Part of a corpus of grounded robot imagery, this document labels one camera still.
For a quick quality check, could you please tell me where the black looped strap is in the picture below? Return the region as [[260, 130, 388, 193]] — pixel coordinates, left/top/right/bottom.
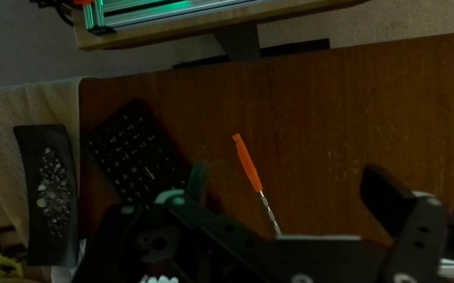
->
[[0, 224, 29, 262]]

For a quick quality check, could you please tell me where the black tray with pebbles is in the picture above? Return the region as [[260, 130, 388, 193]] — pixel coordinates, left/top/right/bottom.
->
[[12, 122, 80, 267]]

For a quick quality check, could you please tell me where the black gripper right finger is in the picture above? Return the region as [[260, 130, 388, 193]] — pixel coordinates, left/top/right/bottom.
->
[[359, 163, 450, 283]]

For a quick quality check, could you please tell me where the black computer keyboard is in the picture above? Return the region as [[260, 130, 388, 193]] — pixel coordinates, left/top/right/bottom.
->
[[81, 99, 191, 207]]

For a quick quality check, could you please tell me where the orange handled screwdriver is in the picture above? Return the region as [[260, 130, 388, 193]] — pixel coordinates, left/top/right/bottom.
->
[[230, 132, 284, 237]]

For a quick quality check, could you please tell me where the aluminium frame with green light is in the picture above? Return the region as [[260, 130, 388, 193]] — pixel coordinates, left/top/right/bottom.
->
[[81, 0, 254, 31]]

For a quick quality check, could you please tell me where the grey desk leg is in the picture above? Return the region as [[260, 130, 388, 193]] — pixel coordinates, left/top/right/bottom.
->
[[212, 22, 262, 63]]

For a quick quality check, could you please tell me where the beige cloth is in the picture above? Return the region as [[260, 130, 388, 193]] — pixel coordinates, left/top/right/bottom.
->
[[0, 77, 84, 283]]

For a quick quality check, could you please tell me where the yellow crumpled object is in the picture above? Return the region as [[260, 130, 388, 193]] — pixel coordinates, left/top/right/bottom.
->
[[0, 251, 26, 280]]

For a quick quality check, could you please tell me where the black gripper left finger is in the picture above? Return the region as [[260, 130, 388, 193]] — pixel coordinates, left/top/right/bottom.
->
[[155, 162, 210, 210]]

